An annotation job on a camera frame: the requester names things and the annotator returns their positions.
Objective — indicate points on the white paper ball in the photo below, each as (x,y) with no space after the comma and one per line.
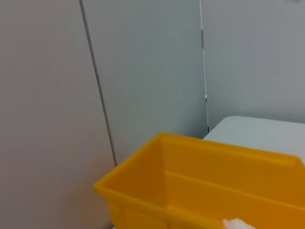
(238,224)

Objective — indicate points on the yellow plastic bin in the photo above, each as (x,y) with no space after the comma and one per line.
(190,190)

